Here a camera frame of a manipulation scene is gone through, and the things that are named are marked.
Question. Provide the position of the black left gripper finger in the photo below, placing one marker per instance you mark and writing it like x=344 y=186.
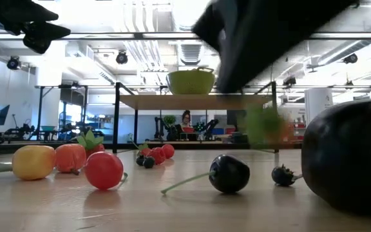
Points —
x=11 y=11
x=42 y=33

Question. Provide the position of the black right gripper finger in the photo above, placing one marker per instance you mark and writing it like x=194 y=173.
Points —
x=246 y=64
x=208 y=29

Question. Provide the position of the toy strawberry green leaves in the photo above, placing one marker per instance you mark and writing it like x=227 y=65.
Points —
x=262 y=127
x=90 y=143

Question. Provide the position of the black toy cherry with stem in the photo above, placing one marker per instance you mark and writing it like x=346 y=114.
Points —
x=230 y=174

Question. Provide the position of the red toy raspberry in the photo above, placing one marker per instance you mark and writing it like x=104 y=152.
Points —
x=157 y=155

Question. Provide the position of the yellow orange toy peach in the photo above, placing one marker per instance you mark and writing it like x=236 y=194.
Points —
x=33 y=162

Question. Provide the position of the dark toy avocado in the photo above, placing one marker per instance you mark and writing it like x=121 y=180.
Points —
x=349 y=154

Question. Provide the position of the black background robot arm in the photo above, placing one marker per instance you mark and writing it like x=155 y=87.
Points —
x=158 y=127
x=211 y=126

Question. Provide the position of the black hanging spotlight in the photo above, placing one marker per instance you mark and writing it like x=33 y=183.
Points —
x=13 y=62
x=290 y=81
x=121 y=58
x=350 y=58

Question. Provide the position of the white building pillar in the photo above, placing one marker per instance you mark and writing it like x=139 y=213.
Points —
x=48 y=83
x=316 y=106

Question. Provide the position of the black background monitor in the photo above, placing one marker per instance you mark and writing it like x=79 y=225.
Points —
x=235 y=117

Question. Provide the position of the green colander bowl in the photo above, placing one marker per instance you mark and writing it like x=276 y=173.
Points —
x=190 y=82

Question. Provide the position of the red storage shelf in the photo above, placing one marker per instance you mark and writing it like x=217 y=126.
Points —
x=298 y=127

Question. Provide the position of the wooden riser shelf black legs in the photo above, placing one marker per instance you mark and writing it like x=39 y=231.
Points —
x=172 y=102

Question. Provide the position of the long black linear light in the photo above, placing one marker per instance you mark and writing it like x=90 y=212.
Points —
x=333 y=86
x=124 y=34

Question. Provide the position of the person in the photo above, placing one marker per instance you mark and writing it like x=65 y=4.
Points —
x=186 y=120

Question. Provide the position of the green background plant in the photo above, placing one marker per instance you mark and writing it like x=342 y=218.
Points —
x=169 y=120

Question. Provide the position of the small dark toy blueberry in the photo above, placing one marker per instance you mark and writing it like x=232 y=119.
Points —
x=282 y=175
x=148 y=162
x=140 y=160

